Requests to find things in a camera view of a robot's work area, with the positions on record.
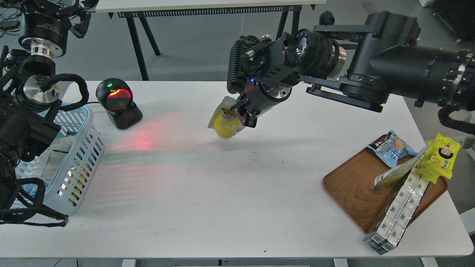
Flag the brown wooden tray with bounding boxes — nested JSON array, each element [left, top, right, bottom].
[[322, 134, 448, 234]]

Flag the yellow cartoon snack pack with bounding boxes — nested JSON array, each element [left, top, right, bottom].
[[415, 133, 461, 184]]

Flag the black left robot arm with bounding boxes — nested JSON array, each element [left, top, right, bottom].
[[0, 0, 91, 227]]

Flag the white snack bag in basket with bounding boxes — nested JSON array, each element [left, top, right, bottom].
[[25, 135, 76, 187]]

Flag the white background table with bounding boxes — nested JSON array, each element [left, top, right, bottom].
[[95, 0, 326, 81]]

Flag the black barcode scanner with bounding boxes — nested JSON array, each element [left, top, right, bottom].
[[95, 78, 143, 130]]

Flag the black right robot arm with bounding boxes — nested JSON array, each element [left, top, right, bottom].
[[227, 11, 475, 135]]

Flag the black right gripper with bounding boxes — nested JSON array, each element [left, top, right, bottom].
[[227, 29, 346, 128]]

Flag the yellow silver snack pouch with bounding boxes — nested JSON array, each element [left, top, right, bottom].
[[373, 146, 428, 190]]

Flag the blue snack bag in basket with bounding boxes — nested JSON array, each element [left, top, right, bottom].
[[15, 178, 46, 208]]

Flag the silver white long snack pack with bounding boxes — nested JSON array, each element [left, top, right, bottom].
[[363, 169, 429, 255]]

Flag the black floor cables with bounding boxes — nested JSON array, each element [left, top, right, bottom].
[[0, 0, 23, 37]]

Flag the yellow nut snack pouch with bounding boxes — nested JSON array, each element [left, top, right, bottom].
[[207, 96, 246, 139]]

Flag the light blue plastic basket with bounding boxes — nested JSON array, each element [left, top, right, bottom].
[[15, 106, 105, 215]]

